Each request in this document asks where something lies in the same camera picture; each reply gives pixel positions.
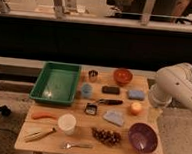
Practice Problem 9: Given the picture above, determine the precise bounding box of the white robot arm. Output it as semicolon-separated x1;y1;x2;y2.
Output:
148;62;192;111

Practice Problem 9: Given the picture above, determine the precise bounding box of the small metal cup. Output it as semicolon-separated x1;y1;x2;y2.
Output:
88;70;99;82

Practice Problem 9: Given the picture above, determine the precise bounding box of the light blue cup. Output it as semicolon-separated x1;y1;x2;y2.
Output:
80;84;93;99

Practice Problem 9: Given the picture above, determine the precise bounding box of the black rectangular sponge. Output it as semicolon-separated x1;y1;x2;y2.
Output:
101;86;120;94

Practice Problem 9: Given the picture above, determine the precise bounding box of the red bowl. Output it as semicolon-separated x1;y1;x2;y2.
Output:
113;68;133;86

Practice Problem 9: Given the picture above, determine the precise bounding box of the green plastic tray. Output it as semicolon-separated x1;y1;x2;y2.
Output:
30;62;81;106

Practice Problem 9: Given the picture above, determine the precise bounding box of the blue sponge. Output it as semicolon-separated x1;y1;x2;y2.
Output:
127;89;145;100

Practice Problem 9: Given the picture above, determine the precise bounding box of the light blue cloth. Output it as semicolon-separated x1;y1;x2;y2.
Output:
102;110;124;127

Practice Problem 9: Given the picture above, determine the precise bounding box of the wooden table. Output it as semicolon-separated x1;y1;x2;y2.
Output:
15;76;164;154

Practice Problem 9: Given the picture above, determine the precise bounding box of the orange round fruit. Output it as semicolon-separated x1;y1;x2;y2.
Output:
130;102;142;116

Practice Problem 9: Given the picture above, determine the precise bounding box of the white cup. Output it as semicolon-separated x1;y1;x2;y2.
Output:
58;113;77;135

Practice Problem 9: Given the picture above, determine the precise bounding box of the dark grape bunch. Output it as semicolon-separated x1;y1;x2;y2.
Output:
91;127;122;147

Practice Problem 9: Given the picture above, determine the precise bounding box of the orange carrot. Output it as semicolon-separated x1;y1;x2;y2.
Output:
31;112;57;120

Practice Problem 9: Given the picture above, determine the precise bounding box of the purple bowl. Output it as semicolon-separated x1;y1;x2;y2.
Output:
128;122;159;154

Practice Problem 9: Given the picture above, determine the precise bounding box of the black handled brush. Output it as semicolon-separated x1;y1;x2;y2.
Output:
84;99;123;116

